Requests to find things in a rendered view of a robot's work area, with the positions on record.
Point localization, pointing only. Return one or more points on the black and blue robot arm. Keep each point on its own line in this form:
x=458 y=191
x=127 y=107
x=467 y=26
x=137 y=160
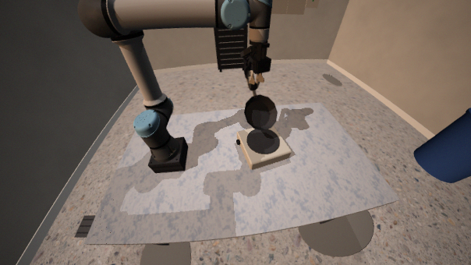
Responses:
x=125 y=22

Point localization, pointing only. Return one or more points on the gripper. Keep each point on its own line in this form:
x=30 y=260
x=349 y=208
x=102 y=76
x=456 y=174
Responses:
x=263 y=63

